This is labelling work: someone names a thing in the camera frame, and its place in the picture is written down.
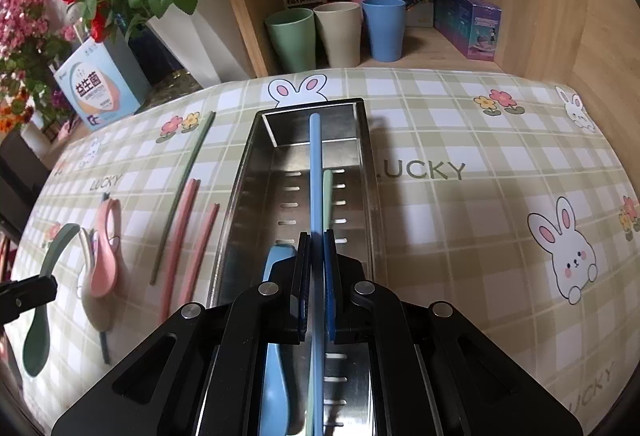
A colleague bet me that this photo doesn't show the green spoon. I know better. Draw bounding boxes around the green spoon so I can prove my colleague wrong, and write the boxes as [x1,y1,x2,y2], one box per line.
[23,224,80,378]

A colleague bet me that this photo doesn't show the green chopstick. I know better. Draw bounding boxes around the green chopstick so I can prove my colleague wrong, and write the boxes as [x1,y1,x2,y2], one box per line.
[150,110,217,286]
[308,170,333,436]

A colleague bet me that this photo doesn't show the beige spoon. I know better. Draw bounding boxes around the beige spoon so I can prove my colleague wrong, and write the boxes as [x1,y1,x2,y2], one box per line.
[77,227,117,333]

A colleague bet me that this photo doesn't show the pink spoon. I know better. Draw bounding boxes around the pink spoon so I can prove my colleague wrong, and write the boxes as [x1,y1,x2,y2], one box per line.
[90,196,122,299]

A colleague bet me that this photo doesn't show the pink chopstick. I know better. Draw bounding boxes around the pink chopstick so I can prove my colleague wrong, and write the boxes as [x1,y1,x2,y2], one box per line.
[179,203,220,305]
[158,178,200,325]

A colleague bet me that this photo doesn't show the blue spoon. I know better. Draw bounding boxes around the blue spoon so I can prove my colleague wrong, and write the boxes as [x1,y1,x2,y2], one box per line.
[258,242,298,436]

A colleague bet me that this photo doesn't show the stainless steel utensil tray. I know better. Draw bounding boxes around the stainless steel utensil tray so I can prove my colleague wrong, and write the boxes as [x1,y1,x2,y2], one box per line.
[206,98,387,435]

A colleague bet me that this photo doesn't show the plaid bunny tablecloth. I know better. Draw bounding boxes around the plaid bunny tablecloth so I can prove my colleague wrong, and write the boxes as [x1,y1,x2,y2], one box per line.
[13,68,639,432]

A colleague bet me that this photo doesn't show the green cup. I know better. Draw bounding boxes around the green cup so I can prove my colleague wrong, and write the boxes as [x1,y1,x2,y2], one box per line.
[265,8,316,72]

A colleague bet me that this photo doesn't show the beige cup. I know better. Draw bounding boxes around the beige cup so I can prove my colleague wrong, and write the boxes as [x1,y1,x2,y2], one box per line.
[314,2,362,68]

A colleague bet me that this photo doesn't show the gold round tin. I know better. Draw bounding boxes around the gold round tin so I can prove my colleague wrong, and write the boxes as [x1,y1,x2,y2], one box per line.
[136,69,202,115]

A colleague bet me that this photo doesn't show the blue cup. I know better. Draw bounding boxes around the blue cup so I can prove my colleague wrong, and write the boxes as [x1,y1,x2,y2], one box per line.
[361,0,407,63]

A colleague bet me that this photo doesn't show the white flower pot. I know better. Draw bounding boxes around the white flower pot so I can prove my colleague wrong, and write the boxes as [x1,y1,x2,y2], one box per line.
[148,0,255,88]

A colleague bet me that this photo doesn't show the probiotic product box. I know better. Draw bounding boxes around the probiotic product box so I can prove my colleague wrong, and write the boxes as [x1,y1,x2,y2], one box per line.
[54,31,151,131]

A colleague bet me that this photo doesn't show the pink blossom plant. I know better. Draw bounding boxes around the pink blossom plant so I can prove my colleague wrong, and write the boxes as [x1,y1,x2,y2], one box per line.
[1,0,73,133]

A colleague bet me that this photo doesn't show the purple small box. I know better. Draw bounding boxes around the purple small box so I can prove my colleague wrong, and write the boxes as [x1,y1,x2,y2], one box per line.
[434,0,502,62]

